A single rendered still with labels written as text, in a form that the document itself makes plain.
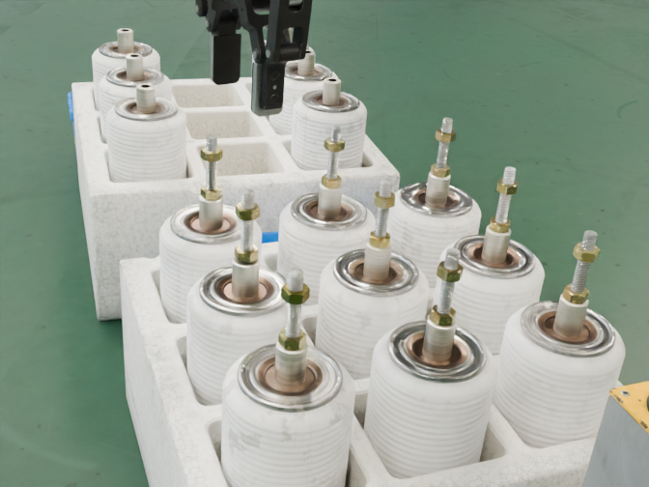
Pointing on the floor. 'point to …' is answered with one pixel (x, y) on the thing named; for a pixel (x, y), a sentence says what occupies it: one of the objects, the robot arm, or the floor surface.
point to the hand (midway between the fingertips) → (245, 80)
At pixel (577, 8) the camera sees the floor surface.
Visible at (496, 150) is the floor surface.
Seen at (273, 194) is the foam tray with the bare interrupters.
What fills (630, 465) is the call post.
